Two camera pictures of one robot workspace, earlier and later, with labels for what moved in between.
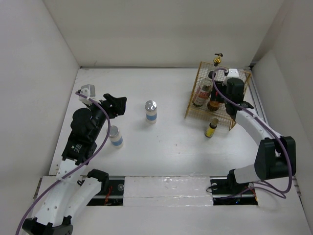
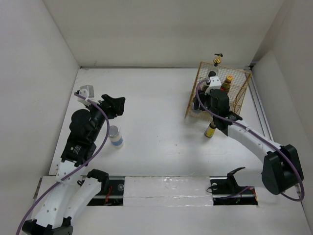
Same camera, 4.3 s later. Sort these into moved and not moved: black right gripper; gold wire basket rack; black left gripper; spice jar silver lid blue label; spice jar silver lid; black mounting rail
Moved: black right gripper; spice jar silver lid
Not moved: gold wire basket rack; spice jar silver lid blue label; black mounting rail; black left gripper
